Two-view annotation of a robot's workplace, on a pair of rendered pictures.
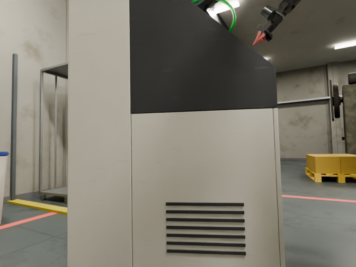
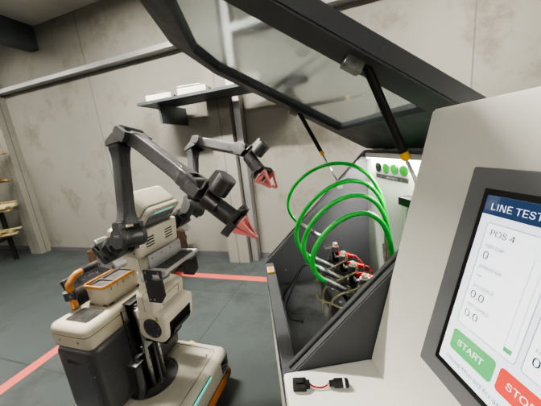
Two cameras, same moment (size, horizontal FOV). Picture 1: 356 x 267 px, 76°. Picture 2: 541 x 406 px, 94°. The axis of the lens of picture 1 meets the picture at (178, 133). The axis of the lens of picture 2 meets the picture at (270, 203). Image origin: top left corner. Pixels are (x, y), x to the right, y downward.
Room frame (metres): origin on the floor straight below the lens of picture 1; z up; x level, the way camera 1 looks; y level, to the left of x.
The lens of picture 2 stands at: (2.05, -0.55, 1.51)
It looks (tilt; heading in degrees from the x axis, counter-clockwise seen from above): 12 degrees down; 169
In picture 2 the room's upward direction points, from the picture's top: 6 degrees counter-clockwise
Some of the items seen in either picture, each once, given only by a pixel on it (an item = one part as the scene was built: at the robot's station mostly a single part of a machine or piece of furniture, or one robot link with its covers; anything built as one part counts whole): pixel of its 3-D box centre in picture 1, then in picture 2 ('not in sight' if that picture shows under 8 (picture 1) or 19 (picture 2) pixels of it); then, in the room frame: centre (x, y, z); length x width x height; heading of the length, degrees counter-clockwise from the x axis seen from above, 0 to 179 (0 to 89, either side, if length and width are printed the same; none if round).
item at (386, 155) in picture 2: not in sight; (403, 156); (1.27, 0.09, 1.43); 0.54 x 0.03 x 0.02; 173
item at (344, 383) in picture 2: not in sight; (320, 383); (1.62, -0.40, 0.99); 0.12 x 0.02 x 0.02; 74
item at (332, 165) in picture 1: (332, 166); not in sight; (4.28, -2.86, 0.21); 1.21 x 0.87 x 0.43; 152
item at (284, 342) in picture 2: not in sight; (278, 316); (1.21, -0.40, 0.87); 0.62 x 0.04 x 0.16; 173
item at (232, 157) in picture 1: (204, 193); not in sight; (1.24, -0.14, 0.39); 0.70 x 0.58 x 0.79; 173
